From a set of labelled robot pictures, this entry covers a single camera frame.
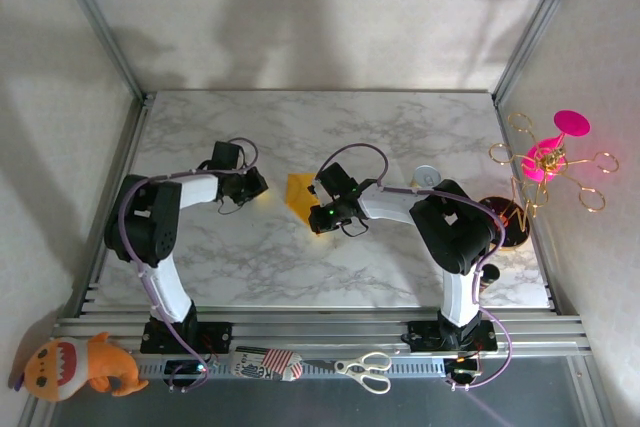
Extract small dark bottle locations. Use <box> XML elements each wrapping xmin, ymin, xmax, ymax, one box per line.
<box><xmin>477</xmin><ymin>264</ymin><xmax>501</xmax><ymax>296</ymax></box>

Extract orange plush shark toy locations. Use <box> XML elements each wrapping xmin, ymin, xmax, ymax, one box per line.
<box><xmin>8</xmin><ymin>331</ymin><xmax>150</xmax><ymax>402</ymax></box>

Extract thin black right gripper wire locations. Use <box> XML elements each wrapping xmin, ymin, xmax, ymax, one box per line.
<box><xmin>341</xmin><ymin>218</ymin><xmax>370</xmax><ymax>239</ymax></box>

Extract aluminium frame post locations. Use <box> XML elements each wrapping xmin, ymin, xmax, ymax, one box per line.
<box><xmin>492</xmin><ymin>0</ymin><xmax>586</xmax><ymax>103</ymax></box>
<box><xmin>47</xmin><ymin>0</ymin><xmax>147</xmax><ymax>98</ymax></box>

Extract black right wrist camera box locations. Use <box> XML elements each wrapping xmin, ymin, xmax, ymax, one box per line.
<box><xmin>312</xmin><ymin>162</ymin><xmax>359</xmax><ymax>198</ymax></box>

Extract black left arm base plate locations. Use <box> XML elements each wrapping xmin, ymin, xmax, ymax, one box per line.
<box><xmin>139</xmin><ymin>319</ymin><xmax>234</xmax><ymax>354</ymax></box>

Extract white handled scissors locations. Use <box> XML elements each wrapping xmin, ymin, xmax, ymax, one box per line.
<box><xmin>333</xmin><ymin>351</ymin><xmax>393</xmax><ymax>395</ymax></box>

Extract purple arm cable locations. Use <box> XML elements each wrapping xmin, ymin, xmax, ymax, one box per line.
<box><xmin>117</xmin><ymin>136</ymin><xmax>261</xmax><ymax>393</ymax></box>
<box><xmin>317</xmin><ymin>143</ymin><xmax>514</xmax><ymax>391</ymax></box>

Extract small silver lid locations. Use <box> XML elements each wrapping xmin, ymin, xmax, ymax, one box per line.
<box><xmin>410</xmin><ymin>165</ymin><xmax>442</xmax><ymax>189</ymax></box>

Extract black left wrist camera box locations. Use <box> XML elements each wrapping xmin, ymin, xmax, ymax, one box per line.
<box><xmin>209</xmin><ymin>140</ymin><xmax>246</xmax><ymax>172</ymax></box>

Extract black round gold-rimmed base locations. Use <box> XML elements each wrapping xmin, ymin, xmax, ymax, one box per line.
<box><xmin>479</xmin><ymin>195</ymin><xmax>531</xmax><ymax>250</ymax></box>

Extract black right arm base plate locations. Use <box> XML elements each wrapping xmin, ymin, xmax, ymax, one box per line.
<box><xmin>407</xmin><ymin>319</ymin><xmax>498</xmax><ymax>352</ymax></box>

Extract pink plastic wine glass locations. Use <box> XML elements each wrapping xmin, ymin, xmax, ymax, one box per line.
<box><xmin>521</xmin><ymin>110</ymin><xmax>592</xmax><ymax>184</ymax></box>

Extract aluminium side rail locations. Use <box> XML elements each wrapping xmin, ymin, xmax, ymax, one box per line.
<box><xmin>74</xmin><ymin>94</ymin><xmax>157</xmax><ymax>318</ymax></box>
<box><xmin>492</xmin><ymin>96</ymin><xmax>559</xmax><ymax>311</ymax></box>

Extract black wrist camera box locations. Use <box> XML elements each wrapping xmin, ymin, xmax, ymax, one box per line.
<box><xmin>209</xmin><ymin>140</ymin><xmax>246</xmax><ymax>172</ymax></box>
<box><xmin>312</xmin><ymin>162</ymin><xmax>359</xmax><ymax>198</ymax></box>

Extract gold wire glass rack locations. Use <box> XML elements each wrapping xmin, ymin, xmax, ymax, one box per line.
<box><xmin>488</xmin><ymin>111</ymin><xmax>621</xmax><ymax>221</ymax></box>

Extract grey slotted cable duct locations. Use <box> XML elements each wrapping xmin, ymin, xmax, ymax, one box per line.
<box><xmin>134</xmin><ymin>356</ymin><xmax>447</xmax><ymax>379</ymax></box>

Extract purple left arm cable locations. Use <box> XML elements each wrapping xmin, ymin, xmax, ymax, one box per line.
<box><xmin>117</xmin><ymin>136</ymin><xmax>261</xmax><ymax>393</ymax></box>

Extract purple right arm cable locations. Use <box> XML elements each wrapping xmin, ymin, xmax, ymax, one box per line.
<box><xmin>317</xmin><ymin>143</ymin><xmax>514</xmax><ymax>391</ymax></box>

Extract crumpled striped printed package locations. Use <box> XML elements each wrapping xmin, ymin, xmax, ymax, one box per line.
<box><xmin>230</xmin><ymin>345</ymin><xmax>304</xmax><ymax>382</ymax></box>

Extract aluminium front rail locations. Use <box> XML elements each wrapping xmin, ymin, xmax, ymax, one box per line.
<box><xmin>52</xmin><ymin>314</ymin><xmax>591</xmax><ymax>354</ymax></box>

